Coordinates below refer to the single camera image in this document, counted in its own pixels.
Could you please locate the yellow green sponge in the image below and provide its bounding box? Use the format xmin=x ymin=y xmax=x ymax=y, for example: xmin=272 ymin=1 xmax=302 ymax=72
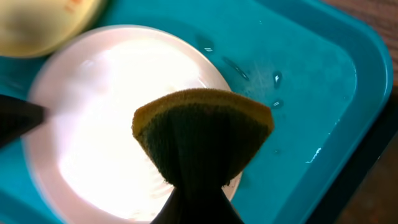
xmin=131 ymin=88 xmax=275 ymax=224

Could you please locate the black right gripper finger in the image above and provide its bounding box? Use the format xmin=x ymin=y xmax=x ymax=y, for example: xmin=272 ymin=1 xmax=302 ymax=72
xmin=214 ymin=189 xmax=244 ymax=224
xmin=1 ymin=95 xmax=47 ymax=147
xmin=150 ymin=188 xmax=187 ymax=224

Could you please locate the white plate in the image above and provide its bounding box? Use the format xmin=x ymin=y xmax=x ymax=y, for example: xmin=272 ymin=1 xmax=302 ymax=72
xmin=24 ymin=25 xmax=228 ymax=223

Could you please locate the black water tray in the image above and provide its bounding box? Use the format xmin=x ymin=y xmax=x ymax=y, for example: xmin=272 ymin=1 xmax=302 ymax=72
xmin=306 ymin=86 xmax=397 ymax=224

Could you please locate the yellow plate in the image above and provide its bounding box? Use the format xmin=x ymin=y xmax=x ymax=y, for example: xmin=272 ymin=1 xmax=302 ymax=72
xmin=1 ymin=0 xmax=106 ymax=58

